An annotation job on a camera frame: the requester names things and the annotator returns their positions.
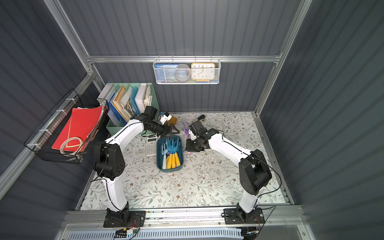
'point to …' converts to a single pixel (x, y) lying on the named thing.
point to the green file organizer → (126, 100)
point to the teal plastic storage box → (161, 141)
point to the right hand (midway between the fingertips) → (190, 147)
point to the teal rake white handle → (164, 152)
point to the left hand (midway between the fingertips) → (173, 133)
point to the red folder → (80, 123)
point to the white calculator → (151, 146)
